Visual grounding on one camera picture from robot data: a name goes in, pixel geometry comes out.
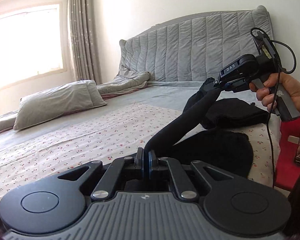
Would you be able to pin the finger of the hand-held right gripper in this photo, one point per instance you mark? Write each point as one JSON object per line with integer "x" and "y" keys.
{"x": 213, "y": 82}

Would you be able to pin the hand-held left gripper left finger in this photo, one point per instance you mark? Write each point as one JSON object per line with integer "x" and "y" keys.
{"x": 142, "y": 160}

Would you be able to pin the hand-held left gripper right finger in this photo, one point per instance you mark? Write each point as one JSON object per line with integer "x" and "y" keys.
{"x": 150, "y": 162}

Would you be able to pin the black pants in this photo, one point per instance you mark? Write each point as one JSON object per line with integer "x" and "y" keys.
{"x": 215, "y": 150}
{"x": 240, "y": 112}

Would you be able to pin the folded black pants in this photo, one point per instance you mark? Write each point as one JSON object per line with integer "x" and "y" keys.
{"x": 240, "y": 112}

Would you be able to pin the person's right hand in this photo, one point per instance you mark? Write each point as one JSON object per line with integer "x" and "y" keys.
{"x": 295, "y": 87}

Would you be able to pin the grey quilted headboard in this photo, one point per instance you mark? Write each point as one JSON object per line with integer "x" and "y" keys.
{"x": 190, "y": 50}

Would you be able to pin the grey bed sheet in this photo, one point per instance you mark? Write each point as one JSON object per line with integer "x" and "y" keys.
{"x": 170, "y": 92}

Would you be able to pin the floral bed sheet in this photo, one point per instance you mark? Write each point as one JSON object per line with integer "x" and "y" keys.
{"x": 77, "y": 142}

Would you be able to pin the small white object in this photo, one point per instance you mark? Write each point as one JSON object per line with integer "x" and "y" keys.
{"x": 294, "y": 139}

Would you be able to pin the red chair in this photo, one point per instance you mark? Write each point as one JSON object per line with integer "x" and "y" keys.
{"x": 287, "y": 160}

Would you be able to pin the grey pillow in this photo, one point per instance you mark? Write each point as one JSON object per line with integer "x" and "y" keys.
{"x": 57, "y": 102}

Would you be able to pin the grey patterned curtain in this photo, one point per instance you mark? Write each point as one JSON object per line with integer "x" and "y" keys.
{"x": 82, "y": 35}

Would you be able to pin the window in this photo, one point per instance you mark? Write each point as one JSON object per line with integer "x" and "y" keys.
{"x": 24, "y": 42}

